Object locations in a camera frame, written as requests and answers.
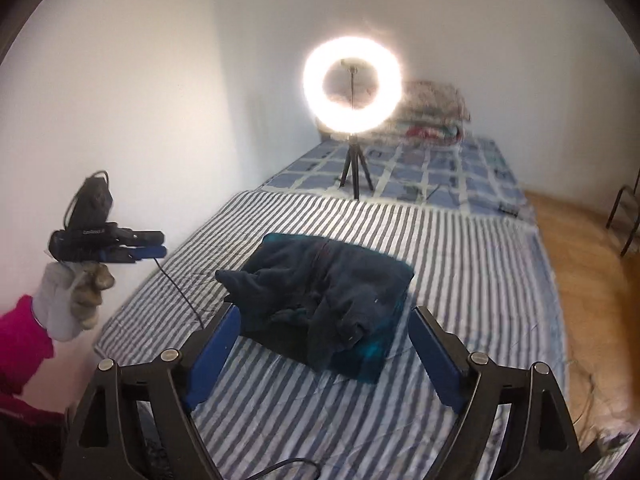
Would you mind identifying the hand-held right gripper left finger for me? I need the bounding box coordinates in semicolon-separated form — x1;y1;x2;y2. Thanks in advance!
64;302;242;480

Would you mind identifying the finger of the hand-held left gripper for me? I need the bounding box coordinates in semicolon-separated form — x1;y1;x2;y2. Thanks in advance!
120;230;165;247
107;246;168;265

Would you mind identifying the blue checked bed sheet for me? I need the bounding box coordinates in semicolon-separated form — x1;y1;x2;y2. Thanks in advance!
260;135;538;221

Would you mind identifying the black tripod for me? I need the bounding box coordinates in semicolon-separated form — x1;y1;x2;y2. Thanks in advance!
339;57;375;201

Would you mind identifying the person's left hand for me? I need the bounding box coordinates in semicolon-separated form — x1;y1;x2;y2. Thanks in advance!
31;259;116;343

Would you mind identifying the person's left forearm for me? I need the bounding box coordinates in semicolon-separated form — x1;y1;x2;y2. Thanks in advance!
0;294;55;413

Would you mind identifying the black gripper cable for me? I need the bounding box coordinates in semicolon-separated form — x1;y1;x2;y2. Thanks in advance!
152;257;203;331
240;457;323;480

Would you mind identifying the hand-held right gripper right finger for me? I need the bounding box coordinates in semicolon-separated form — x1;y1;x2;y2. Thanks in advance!
407;305;583;480

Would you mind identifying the black metal clothes rack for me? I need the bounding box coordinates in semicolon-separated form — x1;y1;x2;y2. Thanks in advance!
606;165;640;258

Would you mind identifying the teal plaid fleece jacket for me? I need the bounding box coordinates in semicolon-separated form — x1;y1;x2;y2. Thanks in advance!
215;232;416;386

